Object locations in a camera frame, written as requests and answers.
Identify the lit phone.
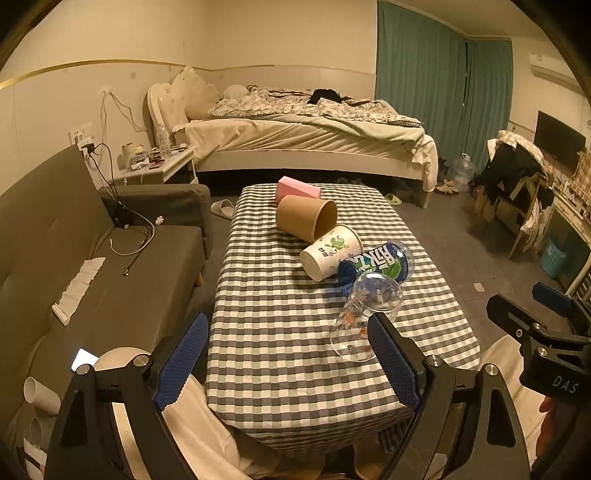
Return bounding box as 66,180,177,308
71,348,99,374

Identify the blue label plastic bottle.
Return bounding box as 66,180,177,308
337,241,415,294

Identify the black garment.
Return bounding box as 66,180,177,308
308,88,343,105

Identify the white air conditioner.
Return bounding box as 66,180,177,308
526,51,579,87

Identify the black television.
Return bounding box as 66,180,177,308
534,110,587,172

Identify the wooden chair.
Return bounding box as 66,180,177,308
508,175,556,259

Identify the white cable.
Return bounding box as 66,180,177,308
109,213,156,256

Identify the white folded tissue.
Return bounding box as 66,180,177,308
51,257,107,320

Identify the pink box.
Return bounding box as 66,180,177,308
277,176,322,204

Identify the cluttered desk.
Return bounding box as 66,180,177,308
550,152,591,297

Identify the white printed paper cup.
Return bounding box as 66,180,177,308
300,224,363,282

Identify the large water jug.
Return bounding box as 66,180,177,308
447,153,476,194

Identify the wall socket with chargers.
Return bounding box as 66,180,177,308
68,123,97,156

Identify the pile of clothes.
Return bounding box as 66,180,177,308
473,130,562,205

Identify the white bed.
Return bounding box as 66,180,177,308
148,65,439,208

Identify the green curtain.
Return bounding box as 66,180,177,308
376,0,513,184

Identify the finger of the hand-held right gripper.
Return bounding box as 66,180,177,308
486,294,591,354
532,282,591,325

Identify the patterned quilt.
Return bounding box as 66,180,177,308
208,87,424,128

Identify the brown paper cup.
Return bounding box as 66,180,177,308
276,195,339,244

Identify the blue laundry basket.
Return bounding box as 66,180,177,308
540,237,568,280

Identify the grey sofa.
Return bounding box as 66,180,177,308
0,144,213,462

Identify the person's right hand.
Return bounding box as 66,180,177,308
537,395,557,462

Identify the white nightstand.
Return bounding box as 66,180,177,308
99,147,199,188

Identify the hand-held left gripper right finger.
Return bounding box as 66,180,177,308
368,312,533,480

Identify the checkered cloth table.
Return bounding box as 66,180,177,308
204,182,481,452

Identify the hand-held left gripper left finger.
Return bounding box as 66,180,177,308
46,312,210,480

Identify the white pillow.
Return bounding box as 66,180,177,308
185,85,223,121

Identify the clear plastic cup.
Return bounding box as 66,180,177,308
331,272,403,363

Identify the black power adapter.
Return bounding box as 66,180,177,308
113,205,136,230

